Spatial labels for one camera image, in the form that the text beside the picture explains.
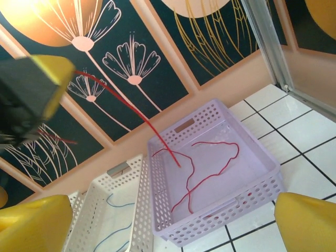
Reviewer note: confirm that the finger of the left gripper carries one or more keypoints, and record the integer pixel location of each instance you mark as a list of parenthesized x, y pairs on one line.
[(29, 94)]

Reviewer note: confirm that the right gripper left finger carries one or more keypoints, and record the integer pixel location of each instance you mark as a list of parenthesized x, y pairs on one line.
[(34, 225)]

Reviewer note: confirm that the purple perforated basket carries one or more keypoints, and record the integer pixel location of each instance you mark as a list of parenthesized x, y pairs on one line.
[(236, 183)]

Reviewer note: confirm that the aluminium corner post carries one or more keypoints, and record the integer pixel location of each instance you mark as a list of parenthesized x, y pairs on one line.
[(265, 42)]

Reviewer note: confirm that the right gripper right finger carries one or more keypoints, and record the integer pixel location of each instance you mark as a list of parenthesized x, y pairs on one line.
[(309, 225)]

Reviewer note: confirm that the aluminium table edge rail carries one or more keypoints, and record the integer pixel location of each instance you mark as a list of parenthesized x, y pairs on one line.
[(309, 101)]

